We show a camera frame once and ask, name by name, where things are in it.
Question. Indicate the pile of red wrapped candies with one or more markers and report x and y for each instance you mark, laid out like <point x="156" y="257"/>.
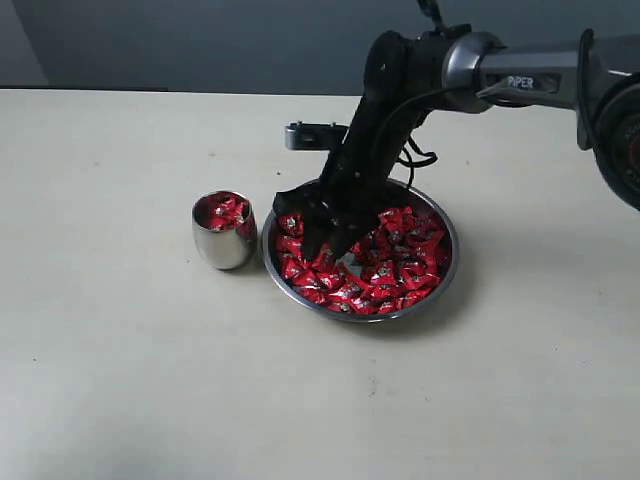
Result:
<point x="392" y="268"/>

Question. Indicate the small stainless steel cup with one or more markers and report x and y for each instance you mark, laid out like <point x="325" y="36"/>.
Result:
<point x="230" y="249"/>

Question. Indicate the round steel bowl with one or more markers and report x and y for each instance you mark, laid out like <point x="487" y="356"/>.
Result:
<point x="413" y="197"/>

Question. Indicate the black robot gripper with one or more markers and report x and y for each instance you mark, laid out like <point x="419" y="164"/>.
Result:
<point x="400" y="76"/>

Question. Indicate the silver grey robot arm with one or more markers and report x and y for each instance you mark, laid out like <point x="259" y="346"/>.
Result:
<point x="459" y="70"/>

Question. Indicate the red candies inside cup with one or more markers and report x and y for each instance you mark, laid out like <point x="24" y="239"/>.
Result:
<point x="221" y="211"/>

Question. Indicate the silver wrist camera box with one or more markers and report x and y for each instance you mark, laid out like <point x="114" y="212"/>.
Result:
<point x="301" y="136"/>

